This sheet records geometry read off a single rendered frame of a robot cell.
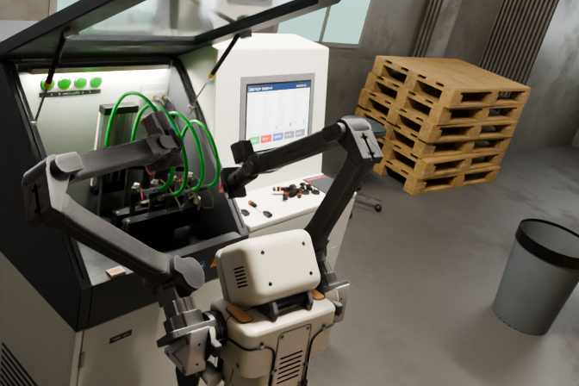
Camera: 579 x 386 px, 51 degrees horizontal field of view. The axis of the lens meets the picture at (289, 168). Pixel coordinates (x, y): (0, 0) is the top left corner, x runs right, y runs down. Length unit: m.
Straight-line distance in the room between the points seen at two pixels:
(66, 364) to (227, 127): 1.02
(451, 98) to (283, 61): 2.97
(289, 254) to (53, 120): 1.11
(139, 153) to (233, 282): 0.39
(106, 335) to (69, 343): 0.12
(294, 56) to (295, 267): 1.38
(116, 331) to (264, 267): 0.84
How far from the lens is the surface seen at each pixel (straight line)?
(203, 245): 2.16
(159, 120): 1.66
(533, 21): 7.53
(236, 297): 1.42
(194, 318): 1.39
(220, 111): 2.34
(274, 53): 2.53
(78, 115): 2.27
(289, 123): 2.65
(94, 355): 2.10
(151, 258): 1.37
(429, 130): 5.42
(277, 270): 1.39
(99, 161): 1.40
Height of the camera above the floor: 2.08
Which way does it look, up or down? 23 degrees down
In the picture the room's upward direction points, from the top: 14 degrees clockwise
